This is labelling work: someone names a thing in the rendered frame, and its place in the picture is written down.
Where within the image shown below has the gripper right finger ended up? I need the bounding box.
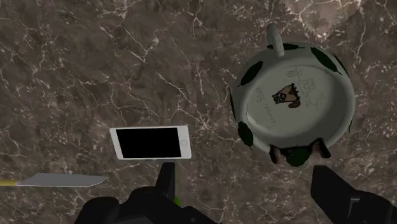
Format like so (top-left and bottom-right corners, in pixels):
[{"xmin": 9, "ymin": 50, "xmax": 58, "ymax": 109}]
[{"xmin": 310, "ymin": 165, "xmax": 397, "ymax": 224}]

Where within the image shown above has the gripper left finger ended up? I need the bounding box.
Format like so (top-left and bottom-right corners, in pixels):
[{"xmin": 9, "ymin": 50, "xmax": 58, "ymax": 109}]
[{"xmin": 74, "ymin": 162, "xmax": 218, "ymax": 224}]

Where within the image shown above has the yellow-handled kitchen knife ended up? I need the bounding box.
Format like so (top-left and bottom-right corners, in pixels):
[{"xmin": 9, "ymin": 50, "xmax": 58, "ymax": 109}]
[{"xmin": 0, "ymin": 172, "xmax": 109, "ymax": 188}]

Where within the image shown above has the white smartphone with black screen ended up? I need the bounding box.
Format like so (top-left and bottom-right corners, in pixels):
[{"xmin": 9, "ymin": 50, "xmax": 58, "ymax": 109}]
[{"xmin": 109, "ymin": 125, "xmax": 192, "ymax": 161}]

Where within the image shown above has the white mug with leaf print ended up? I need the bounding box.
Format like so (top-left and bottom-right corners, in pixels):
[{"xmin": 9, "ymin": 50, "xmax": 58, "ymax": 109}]
[{"xmin": 228, "ymin": 22, "xmax": 356, "ymax": 167}]

